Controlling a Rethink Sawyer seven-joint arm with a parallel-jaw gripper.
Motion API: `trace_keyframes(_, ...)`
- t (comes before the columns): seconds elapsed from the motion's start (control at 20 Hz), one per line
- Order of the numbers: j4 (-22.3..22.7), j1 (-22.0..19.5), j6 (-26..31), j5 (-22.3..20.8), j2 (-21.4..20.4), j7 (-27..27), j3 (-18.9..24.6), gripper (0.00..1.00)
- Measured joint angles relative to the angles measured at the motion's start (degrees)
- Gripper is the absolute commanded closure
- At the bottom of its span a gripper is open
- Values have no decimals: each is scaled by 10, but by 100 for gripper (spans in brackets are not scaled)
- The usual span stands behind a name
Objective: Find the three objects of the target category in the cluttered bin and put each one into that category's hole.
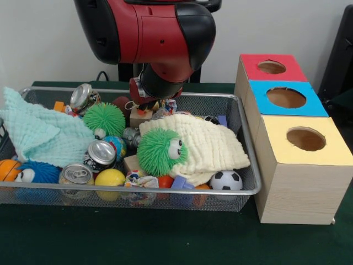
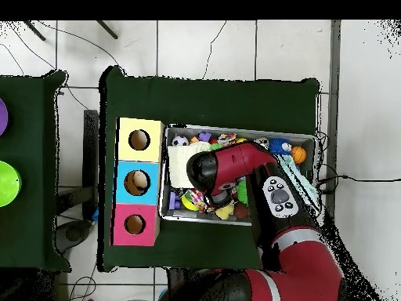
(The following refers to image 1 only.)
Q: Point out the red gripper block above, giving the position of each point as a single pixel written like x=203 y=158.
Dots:
x=135 y=88

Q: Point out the yellow rubber duck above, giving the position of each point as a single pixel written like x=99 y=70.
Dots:
x=155 y=106

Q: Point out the cream waffle cloth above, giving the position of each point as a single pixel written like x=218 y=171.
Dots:
x=212 y=146

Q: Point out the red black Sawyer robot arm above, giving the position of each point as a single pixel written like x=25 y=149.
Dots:
x=154 y=36

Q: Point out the shallow silver mesh bin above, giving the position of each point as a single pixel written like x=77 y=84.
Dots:
x=41 y=197

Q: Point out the wooden box with three holes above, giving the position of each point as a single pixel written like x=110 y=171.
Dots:
x=300 y=193

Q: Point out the green puffer ball, big eyes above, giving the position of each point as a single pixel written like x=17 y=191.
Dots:
x=157 y=154

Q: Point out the crushed black white can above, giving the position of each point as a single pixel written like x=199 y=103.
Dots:
x=100 y=154

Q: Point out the yellow foam ball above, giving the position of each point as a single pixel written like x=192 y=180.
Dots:
x=109 y=177

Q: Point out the crushed pale can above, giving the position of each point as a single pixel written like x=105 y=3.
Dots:
x=75 y=174

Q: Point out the mint green waffle cloth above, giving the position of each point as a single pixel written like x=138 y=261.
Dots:
x=41 y=132

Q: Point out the small soccer ball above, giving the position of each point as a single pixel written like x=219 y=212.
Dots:
x=226 y=180

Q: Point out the blue puffer ball with eyes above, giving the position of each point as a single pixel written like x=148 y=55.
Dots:
x=44 y=171

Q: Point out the dark green table cloth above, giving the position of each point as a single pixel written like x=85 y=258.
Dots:
x=165 y=240

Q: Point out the orange basketball toy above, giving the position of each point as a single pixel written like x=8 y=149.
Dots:
x=8 y=169

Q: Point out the side table with green cloth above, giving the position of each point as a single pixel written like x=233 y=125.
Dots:
x=343 y=102

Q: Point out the black upright panel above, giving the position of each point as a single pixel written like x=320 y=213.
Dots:
x=339 y=55

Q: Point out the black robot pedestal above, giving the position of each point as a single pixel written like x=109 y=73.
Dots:
x=127 y=73

